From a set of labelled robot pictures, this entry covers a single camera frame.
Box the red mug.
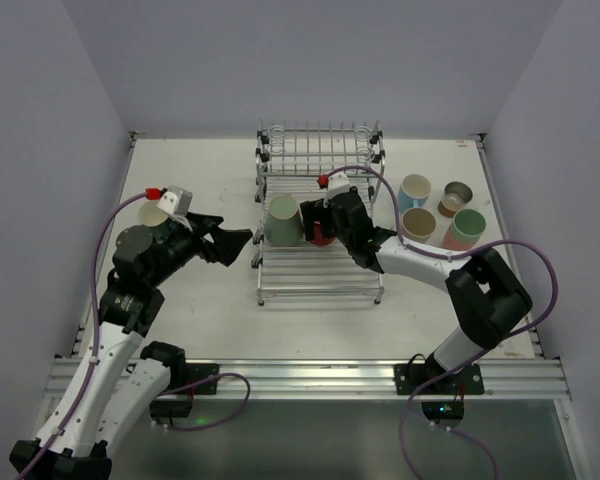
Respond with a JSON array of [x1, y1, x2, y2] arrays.
[[305, 220, 336, 247]]

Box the sage green mug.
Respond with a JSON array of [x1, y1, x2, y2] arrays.
[[264, 195, 304, 247]]

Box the dark green mug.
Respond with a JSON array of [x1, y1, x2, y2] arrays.
[[138, 201, 170, 228]]

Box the beige tumbler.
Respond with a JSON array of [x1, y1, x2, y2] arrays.
[[400, 207, 437, 244]]

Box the light blue mug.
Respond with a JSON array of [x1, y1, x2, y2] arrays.
[[398, 174, 431, 213]]

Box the cream and brown cup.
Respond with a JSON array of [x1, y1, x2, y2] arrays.
[[438, 181, 473, 218]]

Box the light green tumbler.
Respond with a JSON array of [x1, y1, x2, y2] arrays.
[[451, 208, 487, 246]]

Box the pink tumbler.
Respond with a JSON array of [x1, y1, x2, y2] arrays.
[[441, 223, 476, 251]]

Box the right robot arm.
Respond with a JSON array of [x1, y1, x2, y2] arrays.
[[300, 187, 533, 384]]

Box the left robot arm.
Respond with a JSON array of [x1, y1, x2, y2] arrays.
[[10, 213, 253, 479]]

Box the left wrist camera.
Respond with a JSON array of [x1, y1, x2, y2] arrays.
[[156, 185, 192, 229]]

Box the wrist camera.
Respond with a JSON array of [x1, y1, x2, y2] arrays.
[[324, 172, 351, 205], [156, 185, 192, 229]]

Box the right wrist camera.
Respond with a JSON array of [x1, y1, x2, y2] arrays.
[[324, 172, 351, 205]]

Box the silver wire dish rack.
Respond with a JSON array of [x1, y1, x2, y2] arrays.
[[251, 121, 386, 305]]

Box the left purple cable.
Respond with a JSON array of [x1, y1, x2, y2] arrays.
[[14, 186, 162, 480]]

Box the aluminium mounting rail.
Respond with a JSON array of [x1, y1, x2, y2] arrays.
[[44, 357, 574, 401]]

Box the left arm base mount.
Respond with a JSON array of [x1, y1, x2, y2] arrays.
[[149, 363, 220, 426]]

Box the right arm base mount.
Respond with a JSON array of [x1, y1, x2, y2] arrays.
[[393, 353, 485, 427]]

